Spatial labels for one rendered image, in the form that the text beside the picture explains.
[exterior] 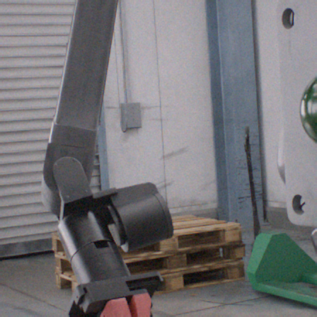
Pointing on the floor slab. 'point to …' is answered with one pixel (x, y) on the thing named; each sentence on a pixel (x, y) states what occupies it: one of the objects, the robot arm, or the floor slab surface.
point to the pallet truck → (278, 257)
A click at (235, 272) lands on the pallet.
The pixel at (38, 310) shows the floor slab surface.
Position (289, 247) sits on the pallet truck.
